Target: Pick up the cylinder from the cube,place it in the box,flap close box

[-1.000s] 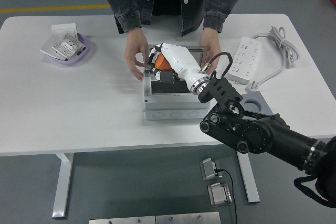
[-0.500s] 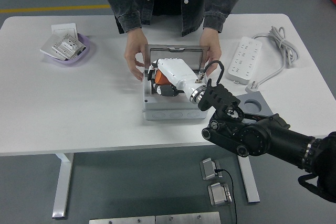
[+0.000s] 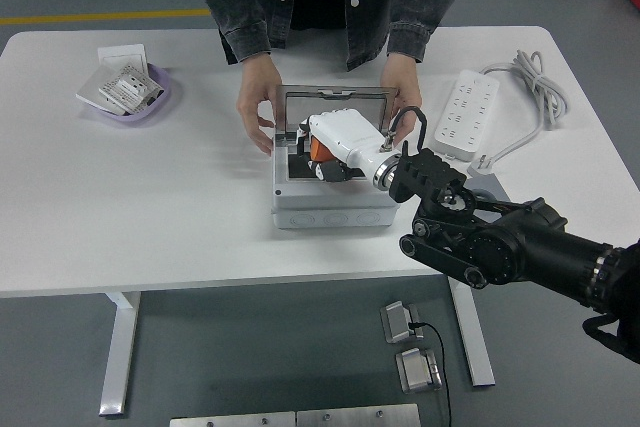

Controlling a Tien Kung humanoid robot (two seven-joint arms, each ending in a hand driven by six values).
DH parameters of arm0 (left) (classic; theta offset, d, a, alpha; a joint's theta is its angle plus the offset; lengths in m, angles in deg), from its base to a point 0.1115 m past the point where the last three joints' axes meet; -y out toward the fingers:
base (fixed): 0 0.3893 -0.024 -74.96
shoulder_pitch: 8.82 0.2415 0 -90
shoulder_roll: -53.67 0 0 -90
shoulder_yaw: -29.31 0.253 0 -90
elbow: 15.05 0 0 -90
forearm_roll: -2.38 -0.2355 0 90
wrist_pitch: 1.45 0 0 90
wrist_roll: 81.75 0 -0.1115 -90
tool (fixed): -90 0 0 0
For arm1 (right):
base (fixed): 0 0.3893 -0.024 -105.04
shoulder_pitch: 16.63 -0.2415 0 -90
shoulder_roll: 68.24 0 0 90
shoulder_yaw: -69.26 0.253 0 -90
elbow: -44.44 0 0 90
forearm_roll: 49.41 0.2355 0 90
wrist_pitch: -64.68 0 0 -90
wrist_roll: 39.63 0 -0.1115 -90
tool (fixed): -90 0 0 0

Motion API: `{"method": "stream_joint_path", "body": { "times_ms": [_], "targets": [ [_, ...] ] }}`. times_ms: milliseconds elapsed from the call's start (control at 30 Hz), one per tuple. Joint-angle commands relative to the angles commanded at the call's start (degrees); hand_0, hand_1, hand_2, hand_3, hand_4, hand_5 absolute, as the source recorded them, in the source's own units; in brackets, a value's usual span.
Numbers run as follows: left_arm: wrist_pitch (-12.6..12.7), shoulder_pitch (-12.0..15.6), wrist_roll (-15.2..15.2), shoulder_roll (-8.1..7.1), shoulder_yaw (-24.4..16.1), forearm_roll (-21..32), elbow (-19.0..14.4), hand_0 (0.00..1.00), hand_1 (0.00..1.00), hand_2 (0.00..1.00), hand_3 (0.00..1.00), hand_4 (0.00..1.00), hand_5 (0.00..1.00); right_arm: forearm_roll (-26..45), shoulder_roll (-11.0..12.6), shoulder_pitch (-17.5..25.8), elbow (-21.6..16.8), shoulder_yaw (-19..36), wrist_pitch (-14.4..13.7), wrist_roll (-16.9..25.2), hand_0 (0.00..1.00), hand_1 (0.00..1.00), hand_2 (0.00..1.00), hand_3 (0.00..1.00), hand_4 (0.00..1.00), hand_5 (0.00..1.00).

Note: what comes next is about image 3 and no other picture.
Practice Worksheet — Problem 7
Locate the person's left hand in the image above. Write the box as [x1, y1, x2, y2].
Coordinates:
[379, 51, 424, 141]

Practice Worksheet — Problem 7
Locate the person's right hand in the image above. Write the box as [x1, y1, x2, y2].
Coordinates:
[235, 54, 282, 155]

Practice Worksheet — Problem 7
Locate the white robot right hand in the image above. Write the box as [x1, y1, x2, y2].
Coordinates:
[293, 109, 397, 184]

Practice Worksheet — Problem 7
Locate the orange cylinder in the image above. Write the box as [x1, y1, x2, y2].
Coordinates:
[308, 135, 334, 163]

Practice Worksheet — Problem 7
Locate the transparent hinged box lid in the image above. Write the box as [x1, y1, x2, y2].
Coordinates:
[273, 84, 402, 148]

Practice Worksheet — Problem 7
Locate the grey plastic enclosure box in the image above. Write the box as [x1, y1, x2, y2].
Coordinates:
[269, 84, 402, 231]

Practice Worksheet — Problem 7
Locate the grey cube with round hole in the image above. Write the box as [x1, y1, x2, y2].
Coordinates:
[464, 175, 511, 208]

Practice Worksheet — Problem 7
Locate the silver floor socket box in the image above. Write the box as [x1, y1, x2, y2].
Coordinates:
[395, 347, 444, 394]
[380, 300, 425, 345]

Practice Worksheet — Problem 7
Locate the purple plastic tray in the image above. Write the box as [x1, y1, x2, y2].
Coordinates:
[82, 62, 174, 126]

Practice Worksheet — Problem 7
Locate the plain white panel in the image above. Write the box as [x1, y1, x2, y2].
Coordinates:
[75, 66, 126, 116]

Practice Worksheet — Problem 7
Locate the white table leg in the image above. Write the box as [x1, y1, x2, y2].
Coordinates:
[447, 277, 496, 389]
[98, 290, 143, 419]

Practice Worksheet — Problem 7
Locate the white power strip cable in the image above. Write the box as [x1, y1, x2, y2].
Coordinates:
[467, 49, 570, 179]

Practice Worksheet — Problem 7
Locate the white square switch plate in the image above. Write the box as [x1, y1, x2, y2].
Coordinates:
[97, 45, 150, 71]

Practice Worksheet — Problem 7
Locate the black floor cable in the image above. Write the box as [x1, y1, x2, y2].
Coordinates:
[408, 320, 453, 427]

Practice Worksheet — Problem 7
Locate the grey metal base plate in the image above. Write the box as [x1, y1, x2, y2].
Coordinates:
[296, 403, 421, 427]
[169, 411, 297, 427]

